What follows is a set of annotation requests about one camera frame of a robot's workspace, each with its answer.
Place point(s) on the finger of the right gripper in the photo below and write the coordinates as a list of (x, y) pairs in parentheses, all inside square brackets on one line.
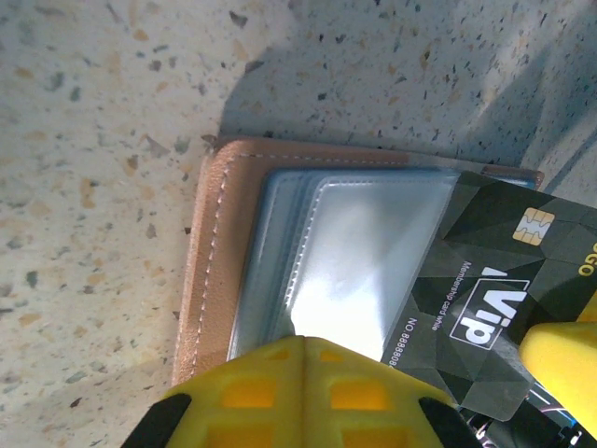
[(564, 368), (589, 312)]

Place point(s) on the black VIP card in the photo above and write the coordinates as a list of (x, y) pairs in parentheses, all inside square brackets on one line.
[(494, 210)]

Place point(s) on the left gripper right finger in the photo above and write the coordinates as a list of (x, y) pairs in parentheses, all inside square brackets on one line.
[(364, 406)]

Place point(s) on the tan leather card holder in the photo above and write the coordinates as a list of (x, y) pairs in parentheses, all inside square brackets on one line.
[(214, 233)]

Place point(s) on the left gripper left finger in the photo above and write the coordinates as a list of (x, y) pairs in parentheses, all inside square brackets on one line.
[(242, 401)]

